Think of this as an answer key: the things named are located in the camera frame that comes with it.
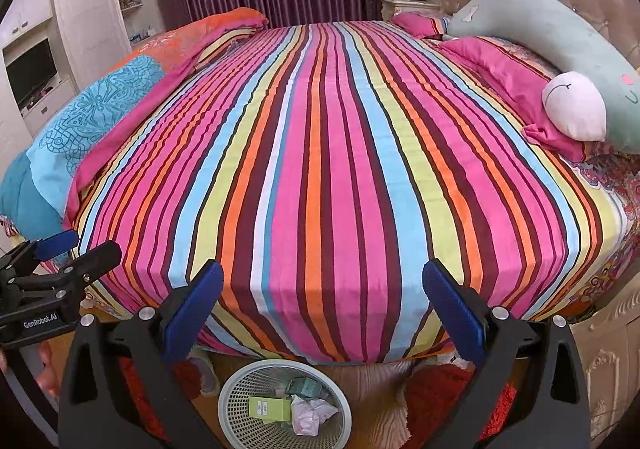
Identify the large pink pillow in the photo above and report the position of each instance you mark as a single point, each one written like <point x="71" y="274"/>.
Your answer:
<point x="500" y="69"/>

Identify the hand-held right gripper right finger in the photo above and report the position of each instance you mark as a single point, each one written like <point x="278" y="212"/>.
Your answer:
<point x="452" y="309"/>

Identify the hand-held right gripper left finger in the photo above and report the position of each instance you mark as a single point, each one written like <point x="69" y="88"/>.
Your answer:
<point x="192" y="309"/>

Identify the blue orange pink duvet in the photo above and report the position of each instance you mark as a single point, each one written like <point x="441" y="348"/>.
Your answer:
<point x="100" y="99"/>

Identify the red shaggy rug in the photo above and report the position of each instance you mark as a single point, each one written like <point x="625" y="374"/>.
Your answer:
<point x="180" y="381"/>
<point x="440" y="404"/>

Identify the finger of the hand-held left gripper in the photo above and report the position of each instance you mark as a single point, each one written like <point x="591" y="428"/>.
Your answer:
<point x="57" y="245"/>
<point x="95" y="264"/>

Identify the white television cabinet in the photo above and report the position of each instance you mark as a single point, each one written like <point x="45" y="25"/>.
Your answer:
<point x="30" y="19"/>

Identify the white wall shelf unit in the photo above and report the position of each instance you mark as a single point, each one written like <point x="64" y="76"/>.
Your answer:
<point x="140" y="4"/>

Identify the black television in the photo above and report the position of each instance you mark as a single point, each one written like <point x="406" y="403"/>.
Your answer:
<point x="31" y="71"/>

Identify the light green labelled box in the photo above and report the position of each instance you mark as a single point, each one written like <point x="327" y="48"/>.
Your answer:
<point x="267" y="409"/>

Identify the teal and white box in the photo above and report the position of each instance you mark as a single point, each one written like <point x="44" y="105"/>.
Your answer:
<point x="307" y="386"/>

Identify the white round plush cushion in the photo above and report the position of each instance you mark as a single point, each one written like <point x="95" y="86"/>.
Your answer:
<point x="575" y="106"/>

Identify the cream carved nightstand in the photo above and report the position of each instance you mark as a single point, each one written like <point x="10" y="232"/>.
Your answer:
<point x="410" y="9"/>

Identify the white wardrobe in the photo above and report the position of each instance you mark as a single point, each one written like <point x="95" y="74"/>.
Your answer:
<point x="85" y="14"/>

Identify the long green plush pillow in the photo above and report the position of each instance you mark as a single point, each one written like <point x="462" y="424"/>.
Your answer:
<point x="550" y="34"/>

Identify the cream carved bed frame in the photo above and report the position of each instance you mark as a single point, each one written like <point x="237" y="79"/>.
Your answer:
<point x="610" y="369"/>

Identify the translucent slipper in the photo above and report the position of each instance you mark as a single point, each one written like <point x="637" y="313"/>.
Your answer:
<point x="206" y="374"/>

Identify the small pink pillow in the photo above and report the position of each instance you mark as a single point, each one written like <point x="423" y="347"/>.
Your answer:
<point x="415" y="24"/>

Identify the white plastic mesh wastebasket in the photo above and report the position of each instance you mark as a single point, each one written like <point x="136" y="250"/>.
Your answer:
<point x="240" y="394"/>

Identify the striped colourful bed sheet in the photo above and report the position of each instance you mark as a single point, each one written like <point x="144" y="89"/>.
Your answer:
<point x="325" y="179"/>

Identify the white plastic bag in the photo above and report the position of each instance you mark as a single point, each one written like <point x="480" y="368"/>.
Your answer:
<point x="315" y="416"/>

